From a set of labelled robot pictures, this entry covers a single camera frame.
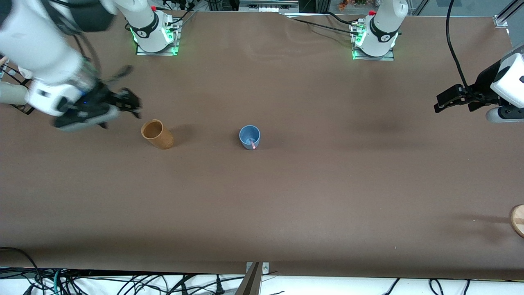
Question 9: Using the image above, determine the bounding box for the blue cup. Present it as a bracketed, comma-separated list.
[239, 125, 261, 150]

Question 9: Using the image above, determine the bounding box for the black cup rack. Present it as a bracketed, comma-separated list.
[0, 61, 36, 116]

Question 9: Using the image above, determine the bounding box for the brown bamboo cup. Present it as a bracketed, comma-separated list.
[141, 119, 174, 150]

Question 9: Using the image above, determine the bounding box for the grey-white cup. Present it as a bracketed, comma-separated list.
[0, 83, 30, 104]

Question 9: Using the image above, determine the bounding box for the round wooden disc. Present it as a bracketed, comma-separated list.
[510, 204, 524, 238]

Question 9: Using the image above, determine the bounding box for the grey power strip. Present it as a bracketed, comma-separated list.
[239, 0, 300, 13]

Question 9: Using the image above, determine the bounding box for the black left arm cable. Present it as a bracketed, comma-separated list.
[446, 0, 472, 94]

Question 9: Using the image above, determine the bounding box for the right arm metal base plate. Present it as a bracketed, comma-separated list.
[136, 18, 180, 56]

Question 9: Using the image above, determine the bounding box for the aluminium frame corner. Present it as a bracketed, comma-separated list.
[493, 0, 524, 28]

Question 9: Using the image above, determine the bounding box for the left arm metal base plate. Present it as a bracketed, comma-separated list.
[352, 24, 395, 61]

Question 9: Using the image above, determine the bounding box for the black cable bundle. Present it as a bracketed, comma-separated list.
[163, 0, 198, 26]

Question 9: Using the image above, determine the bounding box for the black cable on table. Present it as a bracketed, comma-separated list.
[282, 11, 361, 36]

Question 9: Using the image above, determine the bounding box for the black looping cable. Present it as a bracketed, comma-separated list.
[0, 247, 46, 295]

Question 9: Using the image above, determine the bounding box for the metal bracket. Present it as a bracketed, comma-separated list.
[246, 261, 270, 274]

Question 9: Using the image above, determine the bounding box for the grey frame beam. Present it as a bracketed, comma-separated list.
[234, 262, 263, 295]

